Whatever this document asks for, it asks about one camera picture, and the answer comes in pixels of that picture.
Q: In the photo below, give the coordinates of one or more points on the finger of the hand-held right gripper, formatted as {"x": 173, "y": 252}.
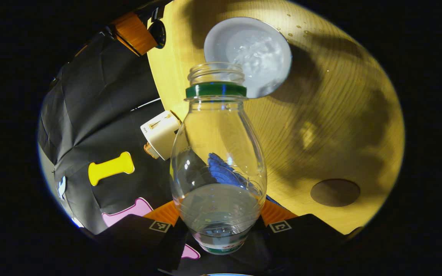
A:
{"x": 134, "y": 32}

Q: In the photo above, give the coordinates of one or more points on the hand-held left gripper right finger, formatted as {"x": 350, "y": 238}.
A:
{"x": 305, "y": 237}

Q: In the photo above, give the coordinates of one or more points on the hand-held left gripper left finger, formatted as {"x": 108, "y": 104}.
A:
{"x": 136, "y": 237}

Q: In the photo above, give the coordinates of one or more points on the round brown coaster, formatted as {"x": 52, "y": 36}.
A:
{"x": 335, "y": 193}

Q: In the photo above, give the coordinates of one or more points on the ceramic teacup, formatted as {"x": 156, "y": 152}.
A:
{"x": 251, "y": 42}

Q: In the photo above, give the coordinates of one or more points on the clear plastic water bottle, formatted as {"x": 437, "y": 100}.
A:
{"x": 217, "y": 126}

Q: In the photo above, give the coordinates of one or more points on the blue folded towel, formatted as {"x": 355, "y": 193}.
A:
{"x": 271, "y": 199}

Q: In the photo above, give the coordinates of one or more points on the black backdrop cloth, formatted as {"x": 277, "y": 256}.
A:
{"x": 102, "y": 84}

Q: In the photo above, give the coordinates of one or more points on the dark brown toast slice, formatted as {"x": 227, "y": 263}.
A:
{"x": 151, "y": 150}

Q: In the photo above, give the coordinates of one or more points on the white toaster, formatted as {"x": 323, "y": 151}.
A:
{"x": 160, "y": 132}

